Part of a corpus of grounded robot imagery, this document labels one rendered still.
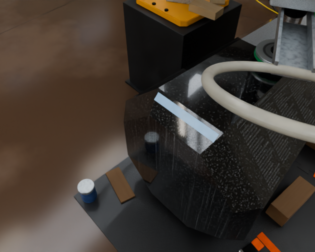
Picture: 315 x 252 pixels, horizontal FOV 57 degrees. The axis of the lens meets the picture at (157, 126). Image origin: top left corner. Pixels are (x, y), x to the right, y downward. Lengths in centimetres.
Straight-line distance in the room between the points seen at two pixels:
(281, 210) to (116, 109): 141
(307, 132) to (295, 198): 141
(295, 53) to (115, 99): 170
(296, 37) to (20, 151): 190
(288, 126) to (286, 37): 69
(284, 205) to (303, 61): 102
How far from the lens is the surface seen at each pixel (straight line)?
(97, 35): 335
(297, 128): 55
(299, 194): 197
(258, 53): 145
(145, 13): 210
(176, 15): 199
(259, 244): 182
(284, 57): 109
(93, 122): 235
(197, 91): 127
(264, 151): 128
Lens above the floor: 171
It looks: 49 degrees down
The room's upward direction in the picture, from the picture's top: straight up
